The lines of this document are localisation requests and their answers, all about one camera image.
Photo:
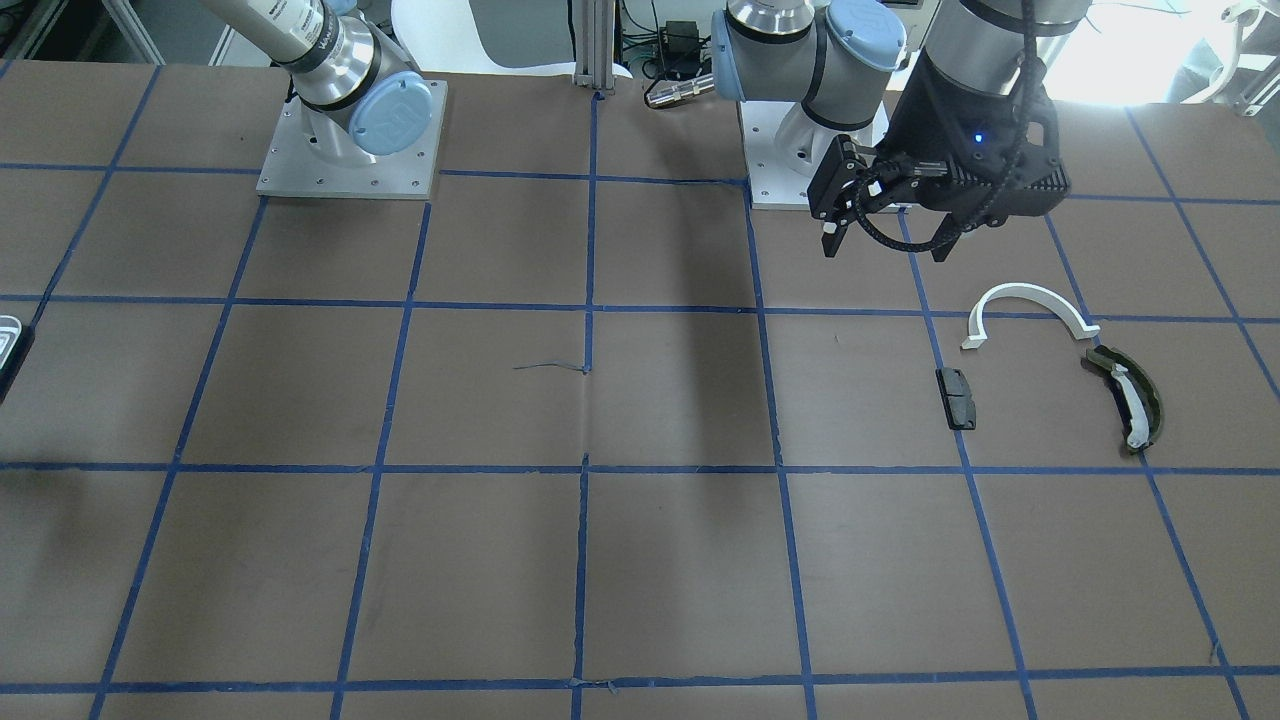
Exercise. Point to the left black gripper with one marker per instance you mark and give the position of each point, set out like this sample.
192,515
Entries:
926,112

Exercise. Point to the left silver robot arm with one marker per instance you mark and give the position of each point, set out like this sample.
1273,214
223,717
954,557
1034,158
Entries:
836,62

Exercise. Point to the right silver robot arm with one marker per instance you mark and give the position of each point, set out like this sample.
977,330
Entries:
340,67

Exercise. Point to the silver metal tray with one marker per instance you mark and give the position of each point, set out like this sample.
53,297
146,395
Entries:
13,336

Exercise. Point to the white curved plastic part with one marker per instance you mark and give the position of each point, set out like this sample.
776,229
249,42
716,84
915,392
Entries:
1079,327

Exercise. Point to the small black brake pad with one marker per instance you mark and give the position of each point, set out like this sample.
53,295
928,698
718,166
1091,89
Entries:
957,398

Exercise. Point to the dark green brake shoe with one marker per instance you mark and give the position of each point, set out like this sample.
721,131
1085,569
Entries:
1136,396

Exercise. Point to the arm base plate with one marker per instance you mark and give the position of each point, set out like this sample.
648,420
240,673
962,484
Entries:
311,157
783,147

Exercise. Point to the aluminium frame post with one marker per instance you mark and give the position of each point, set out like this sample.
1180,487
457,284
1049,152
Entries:
592,32

